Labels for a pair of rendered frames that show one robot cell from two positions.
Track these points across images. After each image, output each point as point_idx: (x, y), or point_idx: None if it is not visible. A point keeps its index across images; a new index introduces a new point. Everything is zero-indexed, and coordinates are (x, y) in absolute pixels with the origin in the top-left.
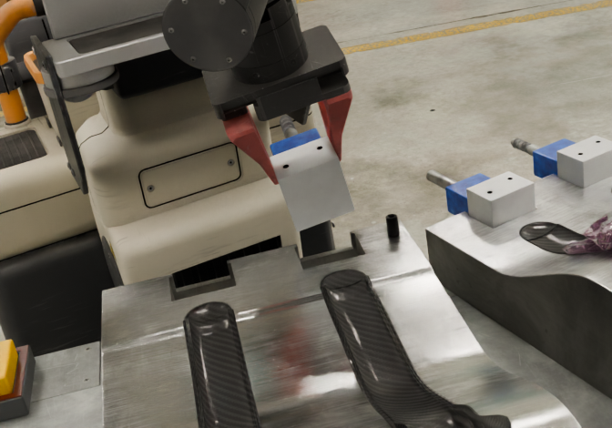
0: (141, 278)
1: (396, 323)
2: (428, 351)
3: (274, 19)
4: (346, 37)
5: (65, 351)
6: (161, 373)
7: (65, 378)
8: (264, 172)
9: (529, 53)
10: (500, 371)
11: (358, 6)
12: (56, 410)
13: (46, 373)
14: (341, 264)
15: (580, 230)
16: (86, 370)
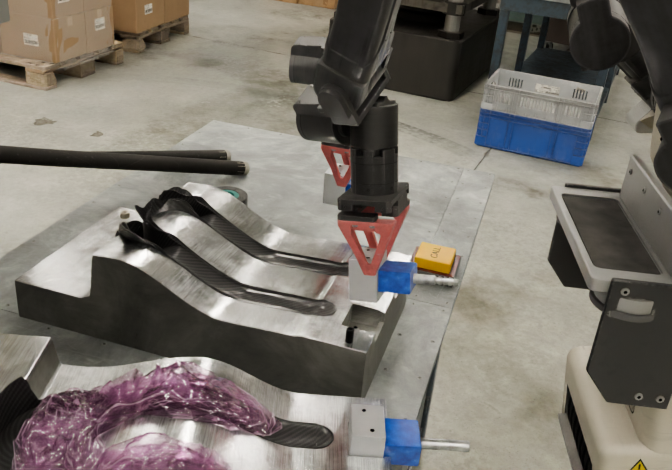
0: (566, 375)
1: (269, 308)
2: (238, 307)
3: (350, 155)
4: None
5: (452, 297)
6: (319, 251)
7: (425, 291)
8: (638, 433)
9: None
10: (189, 301)
11: None
12: None
13: (436, 288)
14: (340, 314)
15: (294, 450)
16: (425, 298)
